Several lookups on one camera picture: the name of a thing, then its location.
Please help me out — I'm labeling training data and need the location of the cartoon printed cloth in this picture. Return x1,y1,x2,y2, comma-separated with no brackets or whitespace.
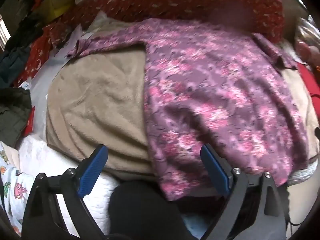
0,141,35,238

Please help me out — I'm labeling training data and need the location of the white quilted mattress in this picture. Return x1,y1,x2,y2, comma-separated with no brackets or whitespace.
19,135,120,230

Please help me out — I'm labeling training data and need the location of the purple floral shirt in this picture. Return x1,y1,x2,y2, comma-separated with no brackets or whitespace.
66,19,309,202

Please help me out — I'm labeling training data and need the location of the dark blue clothing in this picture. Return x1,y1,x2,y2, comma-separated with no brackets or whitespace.
0,45,32,85

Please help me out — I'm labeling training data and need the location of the red star printed cloth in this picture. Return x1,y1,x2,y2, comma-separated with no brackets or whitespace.
14,22,68,88

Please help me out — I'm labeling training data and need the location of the person's black trouser leg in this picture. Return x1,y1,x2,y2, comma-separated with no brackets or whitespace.
109,180,225,240

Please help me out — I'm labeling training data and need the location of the red patterned quilt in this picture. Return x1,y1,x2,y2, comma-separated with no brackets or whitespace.
60,0,285,43

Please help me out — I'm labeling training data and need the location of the grey cloth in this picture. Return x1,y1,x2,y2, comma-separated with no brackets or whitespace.
287,160,318,185

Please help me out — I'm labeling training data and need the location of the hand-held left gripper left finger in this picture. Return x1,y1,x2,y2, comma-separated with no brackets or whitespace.
21,144,109,240

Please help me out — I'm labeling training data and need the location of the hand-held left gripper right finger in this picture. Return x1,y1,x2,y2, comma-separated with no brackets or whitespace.
201,144,286,240

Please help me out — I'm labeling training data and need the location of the beige fleece blanket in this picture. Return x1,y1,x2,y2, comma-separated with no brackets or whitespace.
46,17,319,180

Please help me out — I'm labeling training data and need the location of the plain red cloth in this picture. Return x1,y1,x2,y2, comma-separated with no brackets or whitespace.
299,64,320,105

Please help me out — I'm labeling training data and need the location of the dark green jacket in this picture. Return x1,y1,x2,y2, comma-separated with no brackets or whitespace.
0,87,32,148

